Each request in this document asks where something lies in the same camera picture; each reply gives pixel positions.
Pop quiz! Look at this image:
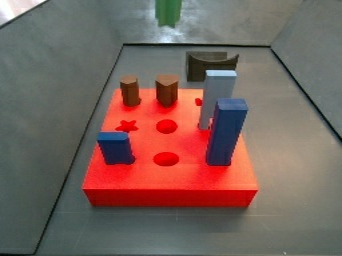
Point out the red peg board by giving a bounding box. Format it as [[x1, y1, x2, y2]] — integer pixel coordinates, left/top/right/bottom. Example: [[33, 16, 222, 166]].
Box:
[[83, 89, 259, 207]]

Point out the black curved fixture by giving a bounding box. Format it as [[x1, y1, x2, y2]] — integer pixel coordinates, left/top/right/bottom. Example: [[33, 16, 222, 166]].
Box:
[[185, 51, 239, 82]]

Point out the dark blue short block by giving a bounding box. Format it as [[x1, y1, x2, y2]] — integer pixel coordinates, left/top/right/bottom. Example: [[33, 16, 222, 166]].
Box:
[[97, 132, 135, 165]]

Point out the dark blue tall block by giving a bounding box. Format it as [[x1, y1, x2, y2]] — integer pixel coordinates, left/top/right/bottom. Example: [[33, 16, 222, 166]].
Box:
[[206, 98, 248, 166]]

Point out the brown hexagon peg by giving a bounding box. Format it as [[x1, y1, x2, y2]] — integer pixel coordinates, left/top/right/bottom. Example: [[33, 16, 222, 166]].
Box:
[[120, 75, 140, 107]]

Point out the light blue tall block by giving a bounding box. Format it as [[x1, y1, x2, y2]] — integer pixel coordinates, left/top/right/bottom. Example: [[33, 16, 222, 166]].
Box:
[[199, 70, 236, 130]]

